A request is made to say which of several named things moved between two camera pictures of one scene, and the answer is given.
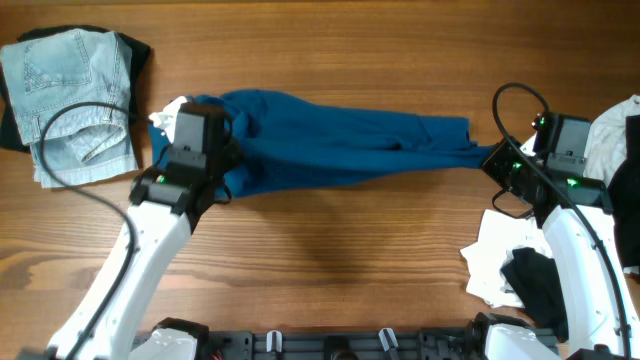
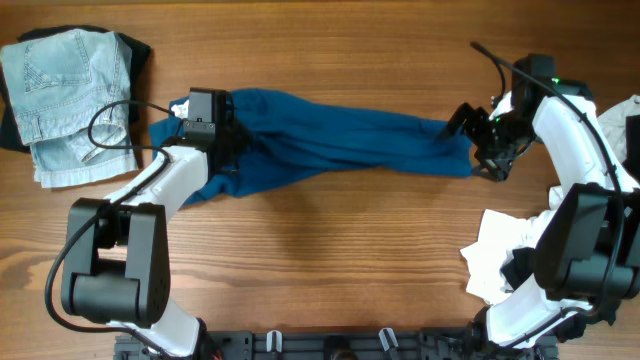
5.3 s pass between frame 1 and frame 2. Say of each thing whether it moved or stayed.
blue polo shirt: stayed
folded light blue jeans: stayed
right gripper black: moved
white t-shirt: stayed
